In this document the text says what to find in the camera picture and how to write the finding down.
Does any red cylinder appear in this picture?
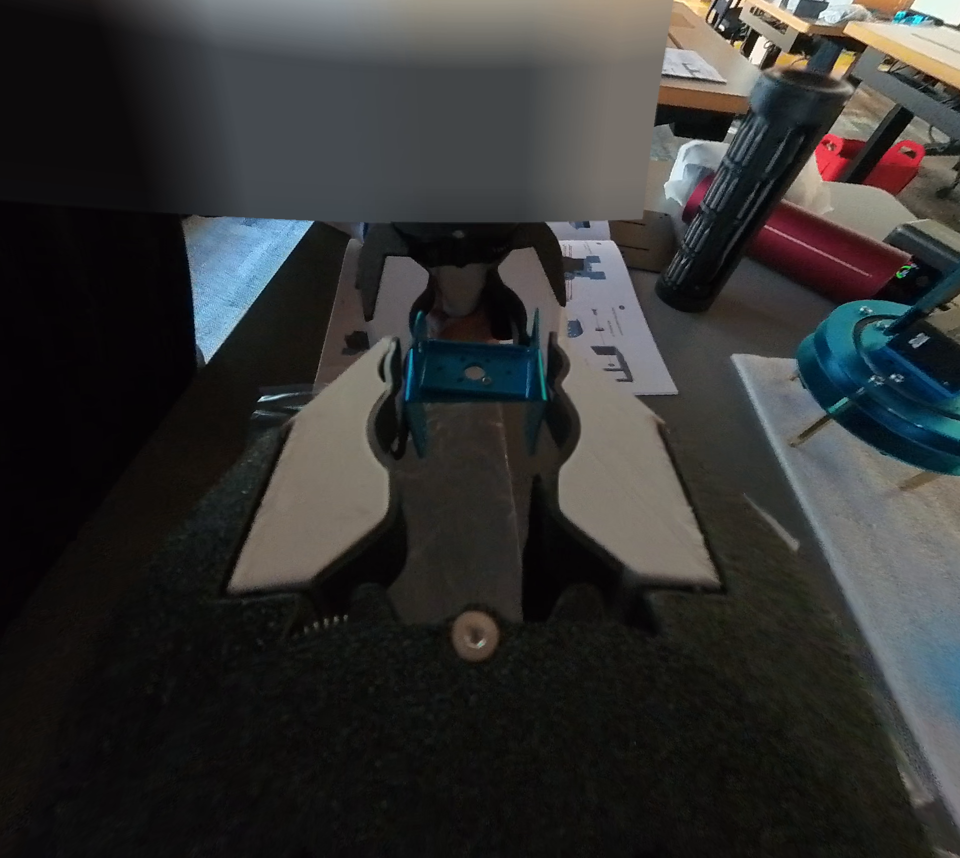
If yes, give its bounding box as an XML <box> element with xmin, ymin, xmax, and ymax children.
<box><xmin>681</xmin><ymin>169</ymin><xmax>914</xmax><ymax>301</ymax></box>

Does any black slotted cylinder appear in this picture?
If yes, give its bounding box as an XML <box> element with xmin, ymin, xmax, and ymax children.
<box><xmin>654</xmin><ymin>67</ymin><xmax>854</xmax><ymax>313</ymax></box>

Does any red container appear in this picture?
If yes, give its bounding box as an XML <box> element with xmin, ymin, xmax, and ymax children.
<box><xmin>813</xmin><ymin>132</ymin><xmax>929</xmax><ymax>190</ymax></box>

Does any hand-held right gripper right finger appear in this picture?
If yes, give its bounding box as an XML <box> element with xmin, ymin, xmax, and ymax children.
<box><xmin>541</xmin><ymin>333</ymin><xmax>723</xmax><ymax>589</ymax></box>

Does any grey device with display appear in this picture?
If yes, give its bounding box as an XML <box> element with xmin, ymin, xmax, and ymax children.
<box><xmin>883</xmin><ymin>219</ymin><xmax>960</xmax><ymax>292</ymax></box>

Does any wooden table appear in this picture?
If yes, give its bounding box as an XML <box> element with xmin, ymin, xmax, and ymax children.
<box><xmin>840</xmin><ymin>20</ymin><xmax>960</xmax><ymax>184</ymax></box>
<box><xmin>654</xmin><ymin>3</ymin><xmax>765</xmax><ymax>124</ymax></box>
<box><xmin>731</xmin><ymin>0</ymin><xmax>860</xmax><ymax>75</ymax></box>

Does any printed paper sheet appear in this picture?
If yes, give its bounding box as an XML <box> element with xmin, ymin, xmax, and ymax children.
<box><xmin>660</xmin><ymin>46</ymin><xmax>730</xmax><ymax>86</ymax></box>

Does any clear plastic bag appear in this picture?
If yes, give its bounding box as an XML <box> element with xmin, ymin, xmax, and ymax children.
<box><xmin>251</xmin><ymin>384</ymin><xmax>530</xmax><ymax>628</ymax></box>

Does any white instruction sheet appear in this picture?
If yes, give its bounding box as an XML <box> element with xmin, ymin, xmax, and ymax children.
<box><xmin>315</xmin><ymin>220</ymin><xmax>680</xmax><ymax>397</ymax></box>

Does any white crumpled plastic wrap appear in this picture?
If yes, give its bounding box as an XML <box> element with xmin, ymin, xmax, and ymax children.
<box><xmin>663</xmin><ymin>138</ymin><xmax>830</xmax><ymax>217</ymax></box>

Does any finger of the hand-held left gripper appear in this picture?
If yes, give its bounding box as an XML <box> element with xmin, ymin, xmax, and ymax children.
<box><xmin>480</xmin><ymin>255</ymin><xmax>552</xmax><ymax>341</ymax></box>
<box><xmin>378</xmin><ymin>255</ymin><xmax>453</xmax><ymax>347</ymax></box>

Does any blue metal bracket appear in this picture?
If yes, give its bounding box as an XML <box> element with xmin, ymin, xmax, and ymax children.
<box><xmin>401</xmin><ymin>306</ymin><xmax>554</xmax><ymax>460</ymax></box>

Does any grey desk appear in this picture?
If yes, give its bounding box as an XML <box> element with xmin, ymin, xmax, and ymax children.
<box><xmin>112</xmin><ymin>216</ymin><xmax>960</xmax><ymax>836</ymax></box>

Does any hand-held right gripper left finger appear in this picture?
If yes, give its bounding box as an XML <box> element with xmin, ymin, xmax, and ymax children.
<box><xmin>227</xmin><ymin>336</ymin><xmax>406</xmax><ymax>596</ymax></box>

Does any cardboard box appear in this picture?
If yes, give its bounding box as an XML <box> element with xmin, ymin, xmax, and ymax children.
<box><xmin>607</xmin><ymin>211</ymin><xmax>676</xmax><ymax>274</ymax></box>

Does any white foam sheet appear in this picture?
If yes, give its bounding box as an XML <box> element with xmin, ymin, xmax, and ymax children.
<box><xmin>731</xmin><ymin>351</ymin><xmax>960</xmax><ymax>802</ymax></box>

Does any small white strip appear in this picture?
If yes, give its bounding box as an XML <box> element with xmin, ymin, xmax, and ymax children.
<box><xmin>741</xmin><ymin>492</ymin><xmax>801</xmax><ymax>549</ymax></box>

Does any blue toy robot arm base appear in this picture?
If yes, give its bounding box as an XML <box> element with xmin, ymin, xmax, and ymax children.
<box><xmin>787</xmin><ymin>284</ymin><xmax>960</xmax><ymax>493</ymax></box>

